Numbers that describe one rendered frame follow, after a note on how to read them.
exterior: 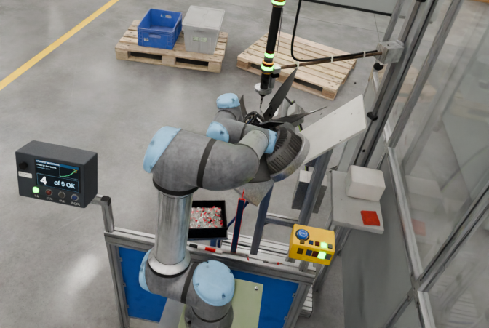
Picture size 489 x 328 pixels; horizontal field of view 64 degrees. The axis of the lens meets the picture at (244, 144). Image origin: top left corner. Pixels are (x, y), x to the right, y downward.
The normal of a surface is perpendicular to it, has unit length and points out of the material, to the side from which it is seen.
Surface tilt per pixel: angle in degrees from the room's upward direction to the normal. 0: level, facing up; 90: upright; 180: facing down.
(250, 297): 1
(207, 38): 95
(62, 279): 0
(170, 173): 83
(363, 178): 0
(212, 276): 9
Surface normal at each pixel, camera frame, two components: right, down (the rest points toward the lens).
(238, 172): 0.65, 0.21
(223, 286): 0.26, -0.71
